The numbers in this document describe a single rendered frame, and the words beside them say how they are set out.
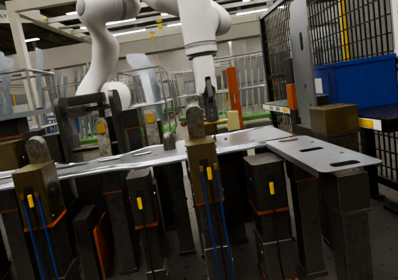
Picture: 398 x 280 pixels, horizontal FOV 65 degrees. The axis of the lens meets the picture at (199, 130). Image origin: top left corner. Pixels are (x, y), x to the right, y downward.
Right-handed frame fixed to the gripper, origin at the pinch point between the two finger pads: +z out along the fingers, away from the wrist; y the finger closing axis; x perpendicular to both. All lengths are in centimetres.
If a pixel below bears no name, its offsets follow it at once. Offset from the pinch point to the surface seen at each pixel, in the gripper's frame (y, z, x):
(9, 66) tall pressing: -411, -82, -243
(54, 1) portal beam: -601, -224, -216
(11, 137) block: -30, 0, -68
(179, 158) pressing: 11.6, 8.3, -10.4
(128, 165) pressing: 10.2, 8.2, -22.5
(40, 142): 15.6, -1.2, -39.0
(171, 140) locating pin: 1.3, 5.4, -11.8
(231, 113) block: -10.9, 2.0, 7.6
